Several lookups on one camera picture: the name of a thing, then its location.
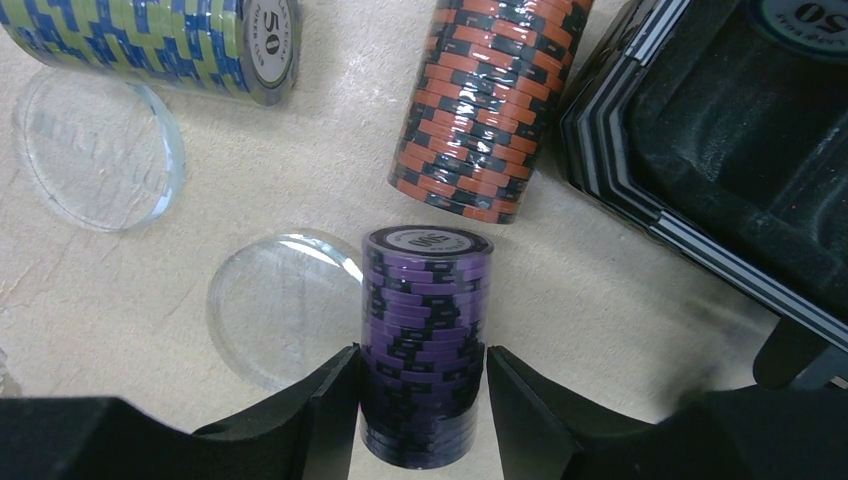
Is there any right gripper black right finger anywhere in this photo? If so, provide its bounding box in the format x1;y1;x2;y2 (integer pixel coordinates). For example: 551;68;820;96
486;346;652;479

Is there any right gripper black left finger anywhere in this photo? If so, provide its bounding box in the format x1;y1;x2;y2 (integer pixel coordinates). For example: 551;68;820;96
192;344;361;479

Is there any purple black chip stack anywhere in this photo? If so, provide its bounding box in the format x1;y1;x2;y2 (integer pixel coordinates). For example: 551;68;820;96
360;225;494;470

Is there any yellow blue chip stack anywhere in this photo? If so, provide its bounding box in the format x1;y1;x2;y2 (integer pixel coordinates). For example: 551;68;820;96
1;0;301;106

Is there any black poker set case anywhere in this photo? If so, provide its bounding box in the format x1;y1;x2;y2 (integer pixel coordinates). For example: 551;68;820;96
557;1;847;389

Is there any clear acrylic disc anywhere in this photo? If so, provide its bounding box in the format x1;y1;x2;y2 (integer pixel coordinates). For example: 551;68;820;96
206;229;363;391

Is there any orange black chip stack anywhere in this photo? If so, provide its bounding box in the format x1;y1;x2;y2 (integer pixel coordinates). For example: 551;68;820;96
388;0;592;224

